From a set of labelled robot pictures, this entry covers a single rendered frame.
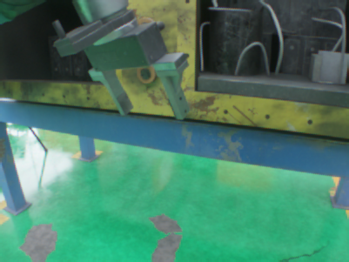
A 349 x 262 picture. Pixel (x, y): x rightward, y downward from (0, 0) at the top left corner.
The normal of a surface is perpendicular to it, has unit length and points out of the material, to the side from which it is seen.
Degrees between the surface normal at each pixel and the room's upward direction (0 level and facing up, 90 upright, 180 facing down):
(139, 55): 113
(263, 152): 90
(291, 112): 90
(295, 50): 90
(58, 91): 90
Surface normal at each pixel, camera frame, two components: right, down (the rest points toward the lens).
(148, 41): 0.79, 0.09
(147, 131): -0.35, 0.33
